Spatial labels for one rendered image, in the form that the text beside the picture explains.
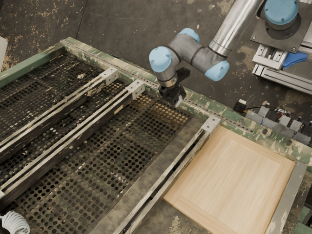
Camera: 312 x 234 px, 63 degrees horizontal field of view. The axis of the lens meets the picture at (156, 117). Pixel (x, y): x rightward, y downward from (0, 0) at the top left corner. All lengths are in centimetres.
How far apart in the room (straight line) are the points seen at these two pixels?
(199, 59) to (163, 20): 198
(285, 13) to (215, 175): 78
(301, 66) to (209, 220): 141
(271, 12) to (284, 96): 130
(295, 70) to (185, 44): 142
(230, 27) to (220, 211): 79
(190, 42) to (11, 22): 392
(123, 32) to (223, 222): 236
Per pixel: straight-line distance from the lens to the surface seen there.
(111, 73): 181
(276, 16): 119
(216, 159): 139
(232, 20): 84
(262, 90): 241
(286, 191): 137
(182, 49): 90
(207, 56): 86
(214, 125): 146
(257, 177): 139
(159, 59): 85
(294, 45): 138
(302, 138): 166
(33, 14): 423
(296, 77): 218
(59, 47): 224
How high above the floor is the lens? 239
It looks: 62 degrees down
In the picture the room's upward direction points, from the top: 92 degrees counter-clockwise
